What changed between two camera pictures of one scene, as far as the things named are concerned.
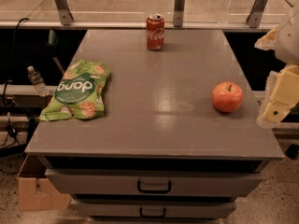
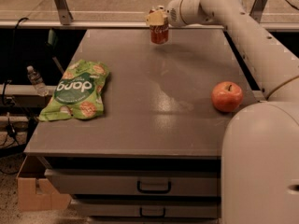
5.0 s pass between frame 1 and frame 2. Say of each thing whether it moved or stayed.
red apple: stayed
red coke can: moved
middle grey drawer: stayed
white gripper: moved
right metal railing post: stayed
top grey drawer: stayed
